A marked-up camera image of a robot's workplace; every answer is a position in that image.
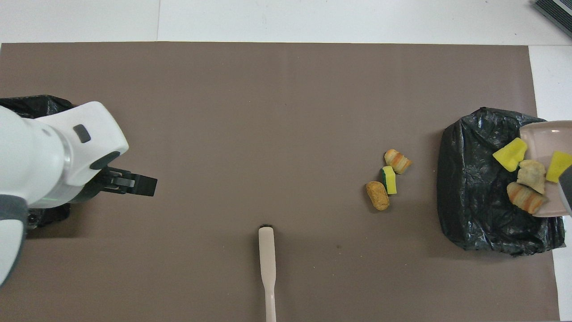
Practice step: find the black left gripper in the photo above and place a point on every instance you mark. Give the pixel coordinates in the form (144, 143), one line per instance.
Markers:
(98, 188)

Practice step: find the beige hand brush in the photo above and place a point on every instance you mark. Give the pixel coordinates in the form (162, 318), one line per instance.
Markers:
(267, 255)

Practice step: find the notched yellow sponge piece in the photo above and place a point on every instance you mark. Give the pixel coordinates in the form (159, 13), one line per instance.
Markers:
(509, 155)

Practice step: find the orange striped bread piece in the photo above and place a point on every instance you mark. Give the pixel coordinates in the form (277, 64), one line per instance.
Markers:
(525, 197)

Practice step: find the beige sponge chunk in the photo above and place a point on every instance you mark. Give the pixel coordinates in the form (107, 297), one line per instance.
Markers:
(532, 176)

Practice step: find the beige plastic dustpan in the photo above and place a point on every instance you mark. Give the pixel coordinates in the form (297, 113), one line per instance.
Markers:
(547, 134)

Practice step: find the yellow sponge wedge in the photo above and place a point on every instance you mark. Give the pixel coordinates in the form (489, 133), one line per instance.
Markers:
(559, 166)

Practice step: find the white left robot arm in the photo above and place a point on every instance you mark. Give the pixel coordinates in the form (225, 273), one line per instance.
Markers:
(35, 156)

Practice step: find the black bag lined pink bin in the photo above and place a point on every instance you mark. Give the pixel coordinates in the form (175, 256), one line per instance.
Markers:
(49, 103)

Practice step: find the brown table mat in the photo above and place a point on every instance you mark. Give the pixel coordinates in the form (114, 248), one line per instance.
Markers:
(286, 112)

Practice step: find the brown bread roll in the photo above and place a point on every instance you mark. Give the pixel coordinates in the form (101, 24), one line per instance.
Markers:
(378, 196)

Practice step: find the yellow green sponge block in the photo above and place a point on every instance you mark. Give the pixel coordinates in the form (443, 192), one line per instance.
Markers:
(389, 181)

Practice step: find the orange striped croissant piece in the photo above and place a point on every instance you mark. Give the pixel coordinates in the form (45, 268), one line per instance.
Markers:
(397, 160)

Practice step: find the dark grey ribbed object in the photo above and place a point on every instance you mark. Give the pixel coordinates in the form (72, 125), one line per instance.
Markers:
(556, 13)

